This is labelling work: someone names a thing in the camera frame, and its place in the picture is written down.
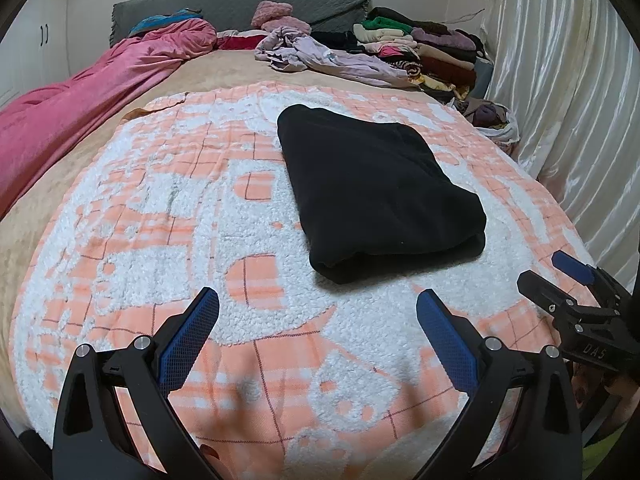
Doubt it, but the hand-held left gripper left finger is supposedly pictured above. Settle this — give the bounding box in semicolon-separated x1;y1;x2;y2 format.
51;286;236;480

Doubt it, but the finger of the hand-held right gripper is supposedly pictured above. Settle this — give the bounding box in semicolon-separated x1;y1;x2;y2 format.
516;269;581;324
552;251;599;286

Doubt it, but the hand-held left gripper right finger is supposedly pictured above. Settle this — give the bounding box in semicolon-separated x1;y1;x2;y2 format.
415;289;583;480

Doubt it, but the black sweater with orange cuffs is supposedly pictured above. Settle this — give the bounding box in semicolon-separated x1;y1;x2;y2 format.
276;104;488;285

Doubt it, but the person's right forearm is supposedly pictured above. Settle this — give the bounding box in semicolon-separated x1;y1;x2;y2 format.
582;427;633;480

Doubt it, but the white bag of clothes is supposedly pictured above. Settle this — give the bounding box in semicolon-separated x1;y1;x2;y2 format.
452;99;521;143

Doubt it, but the pile of folded clothes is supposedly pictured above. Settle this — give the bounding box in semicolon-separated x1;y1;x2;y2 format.
352;6;486;103

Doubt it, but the person's right hand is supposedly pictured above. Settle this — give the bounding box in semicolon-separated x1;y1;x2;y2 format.
570;357;640;416

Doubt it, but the orange white checked blanket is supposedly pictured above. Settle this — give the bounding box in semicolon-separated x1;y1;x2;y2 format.
10;80;601;480

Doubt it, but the white satin curtain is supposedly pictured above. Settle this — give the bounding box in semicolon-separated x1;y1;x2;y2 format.
480;0;640;291

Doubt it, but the grey blue cushion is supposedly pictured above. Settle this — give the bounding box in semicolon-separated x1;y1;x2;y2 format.
472;57;496;100

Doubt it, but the pink velvet quilt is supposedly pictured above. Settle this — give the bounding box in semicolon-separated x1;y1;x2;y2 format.
0;18;218;218

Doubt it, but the beige fleece bed sheet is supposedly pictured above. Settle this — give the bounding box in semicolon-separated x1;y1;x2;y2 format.
0;47;421;341

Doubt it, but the red white cloth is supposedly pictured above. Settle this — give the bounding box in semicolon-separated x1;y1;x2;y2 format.
216;30;271;52

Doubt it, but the crumpled lilac garment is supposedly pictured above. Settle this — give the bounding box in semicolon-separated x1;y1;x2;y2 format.
255;25;416;88

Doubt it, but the blue cloth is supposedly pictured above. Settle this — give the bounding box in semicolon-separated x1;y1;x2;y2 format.
127;8;203;38

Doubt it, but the black crumpled garment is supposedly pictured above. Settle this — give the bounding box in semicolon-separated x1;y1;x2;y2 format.
312;31;366;53

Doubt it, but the pink fluffy garment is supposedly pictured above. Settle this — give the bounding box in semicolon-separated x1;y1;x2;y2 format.
250;1;312;36

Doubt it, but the grey quilted headboard cover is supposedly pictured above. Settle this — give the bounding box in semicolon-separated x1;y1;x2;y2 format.
111;0;373;48

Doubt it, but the white wardrobe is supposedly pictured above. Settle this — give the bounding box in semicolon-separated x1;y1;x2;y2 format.
0;0;71;111

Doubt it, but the black cable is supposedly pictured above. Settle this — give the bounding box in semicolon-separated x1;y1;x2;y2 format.
449;7;487;24

